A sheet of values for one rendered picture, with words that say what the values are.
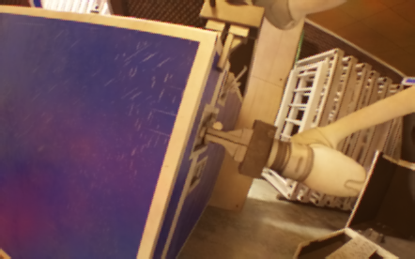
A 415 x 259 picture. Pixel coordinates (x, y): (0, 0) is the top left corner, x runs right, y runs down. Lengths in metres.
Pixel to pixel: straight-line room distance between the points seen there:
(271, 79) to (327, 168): 1.42
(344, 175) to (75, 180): 0.60
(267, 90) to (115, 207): 1.58
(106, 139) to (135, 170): 0.09
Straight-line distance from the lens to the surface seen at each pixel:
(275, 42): 1.92
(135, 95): 0.40
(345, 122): 0.67
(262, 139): 0.46
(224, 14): 0.46
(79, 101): 0.49
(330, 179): 0.50
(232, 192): 1.91
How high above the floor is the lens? 0.83
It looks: 6 degrees down
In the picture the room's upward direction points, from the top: 18 degrees clockwise
